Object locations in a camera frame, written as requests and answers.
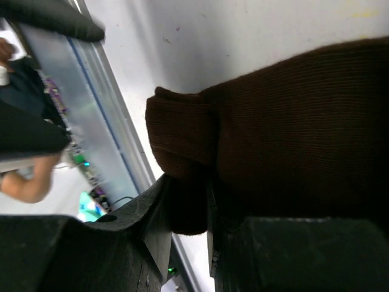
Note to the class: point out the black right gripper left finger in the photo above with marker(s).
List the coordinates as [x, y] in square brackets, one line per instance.
[125, 250]

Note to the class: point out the person behind the table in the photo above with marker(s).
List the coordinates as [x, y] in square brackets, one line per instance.
[33, 134]

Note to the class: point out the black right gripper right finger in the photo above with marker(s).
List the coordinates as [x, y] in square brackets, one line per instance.
[292, 254]

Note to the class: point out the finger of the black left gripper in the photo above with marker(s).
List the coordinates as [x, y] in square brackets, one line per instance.
[54, 16]

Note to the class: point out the dark brown striped sock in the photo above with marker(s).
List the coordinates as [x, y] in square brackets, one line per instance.
[306, 137]

